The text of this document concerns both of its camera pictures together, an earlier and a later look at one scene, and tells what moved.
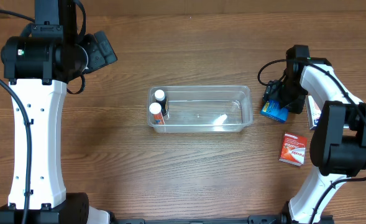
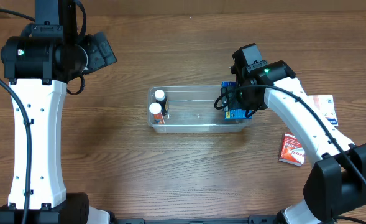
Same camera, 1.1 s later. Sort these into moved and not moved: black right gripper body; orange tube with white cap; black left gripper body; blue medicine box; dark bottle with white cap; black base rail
Moved: black right gripper body; blue medicine box
Not moved: black base rail; orange tube with white cap; black left gripper body; dark bottle with white cap
